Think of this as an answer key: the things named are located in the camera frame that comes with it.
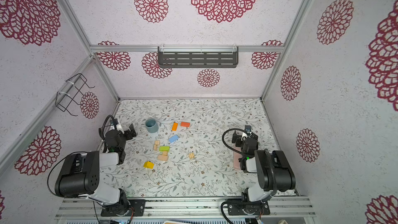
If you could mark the lime green wooden block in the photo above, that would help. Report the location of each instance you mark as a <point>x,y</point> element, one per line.
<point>164,148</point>

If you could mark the natural wood block pair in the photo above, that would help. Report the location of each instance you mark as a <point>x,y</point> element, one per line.
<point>156,145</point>

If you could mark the black wire wall rack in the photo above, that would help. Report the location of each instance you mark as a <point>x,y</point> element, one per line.
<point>64,99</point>

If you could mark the natural wood arch block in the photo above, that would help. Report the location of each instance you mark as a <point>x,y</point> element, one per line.
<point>164,156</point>

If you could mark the aluminium front rail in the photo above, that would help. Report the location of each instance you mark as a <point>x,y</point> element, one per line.
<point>183,208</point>

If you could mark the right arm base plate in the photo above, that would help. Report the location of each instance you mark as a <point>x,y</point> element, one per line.
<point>239,208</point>

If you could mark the dark grey wall shelf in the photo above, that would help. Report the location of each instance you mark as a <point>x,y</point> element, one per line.
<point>174,58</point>

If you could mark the pink sponge block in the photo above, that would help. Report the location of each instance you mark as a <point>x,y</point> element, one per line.
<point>236,160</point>

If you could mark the blue wooden block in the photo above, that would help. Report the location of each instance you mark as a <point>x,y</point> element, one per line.
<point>173,139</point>

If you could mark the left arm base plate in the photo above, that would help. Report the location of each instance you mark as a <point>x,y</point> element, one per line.
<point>132,208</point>

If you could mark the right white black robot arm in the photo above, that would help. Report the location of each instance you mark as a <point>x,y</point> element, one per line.
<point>272,168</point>

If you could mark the yellow wooden block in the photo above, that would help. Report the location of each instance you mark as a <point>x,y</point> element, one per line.
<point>148,165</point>

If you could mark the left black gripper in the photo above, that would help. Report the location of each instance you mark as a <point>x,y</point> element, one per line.
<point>128,132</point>

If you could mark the teal ceramic cup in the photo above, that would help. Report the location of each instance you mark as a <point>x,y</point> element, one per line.
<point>151,125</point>

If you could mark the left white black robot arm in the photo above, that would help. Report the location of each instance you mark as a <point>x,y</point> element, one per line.
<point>79,176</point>

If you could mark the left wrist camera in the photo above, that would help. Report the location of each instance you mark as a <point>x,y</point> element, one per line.
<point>114,122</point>

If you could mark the red-orange wooden block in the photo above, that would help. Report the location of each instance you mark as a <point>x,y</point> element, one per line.
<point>185,124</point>

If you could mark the orange wooden block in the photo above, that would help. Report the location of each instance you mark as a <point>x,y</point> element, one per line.
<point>175,126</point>

